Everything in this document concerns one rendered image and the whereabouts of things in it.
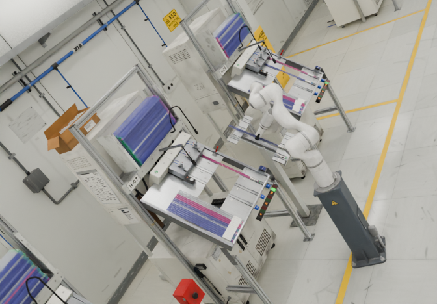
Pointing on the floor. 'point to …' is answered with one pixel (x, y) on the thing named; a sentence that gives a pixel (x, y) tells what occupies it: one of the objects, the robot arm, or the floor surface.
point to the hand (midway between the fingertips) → (257, 137)
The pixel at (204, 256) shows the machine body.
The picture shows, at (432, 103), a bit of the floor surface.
